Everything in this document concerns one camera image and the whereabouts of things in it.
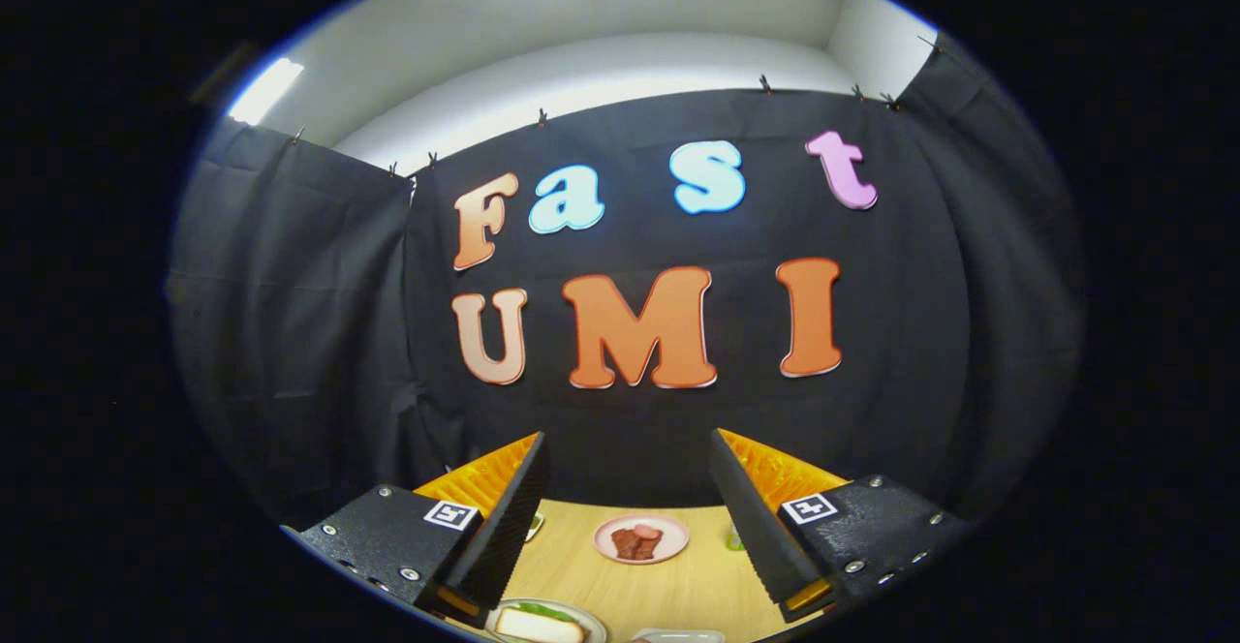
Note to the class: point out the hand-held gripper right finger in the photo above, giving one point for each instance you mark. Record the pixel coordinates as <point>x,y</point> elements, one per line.
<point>756,527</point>

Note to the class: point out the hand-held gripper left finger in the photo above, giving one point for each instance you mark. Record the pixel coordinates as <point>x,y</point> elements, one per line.
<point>504,527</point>

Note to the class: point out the green lettuce leaf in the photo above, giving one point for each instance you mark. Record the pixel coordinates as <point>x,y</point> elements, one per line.
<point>547,611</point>

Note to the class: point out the green label bottle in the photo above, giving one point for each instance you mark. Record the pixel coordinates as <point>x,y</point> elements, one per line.
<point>735,539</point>

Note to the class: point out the white divided spice dish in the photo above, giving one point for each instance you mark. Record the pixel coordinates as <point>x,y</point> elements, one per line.
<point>534,527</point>

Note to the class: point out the pink plate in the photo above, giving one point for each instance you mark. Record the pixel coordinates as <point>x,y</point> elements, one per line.
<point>608,538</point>

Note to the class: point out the white bread slice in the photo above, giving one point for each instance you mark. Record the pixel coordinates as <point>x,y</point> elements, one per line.
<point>538,627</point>

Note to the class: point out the brown meat slice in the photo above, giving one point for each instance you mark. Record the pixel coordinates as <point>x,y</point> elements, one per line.
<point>635,543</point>

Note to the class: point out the round white plate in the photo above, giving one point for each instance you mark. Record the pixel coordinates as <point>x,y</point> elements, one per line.
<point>593,624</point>

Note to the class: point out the square white plate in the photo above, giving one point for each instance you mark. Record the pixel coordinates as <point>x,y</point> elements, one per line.
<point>678,636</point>

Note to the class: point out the ceiling light panel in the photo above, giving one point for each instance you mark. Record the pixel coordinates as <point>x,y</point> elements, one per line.
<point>263,91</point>

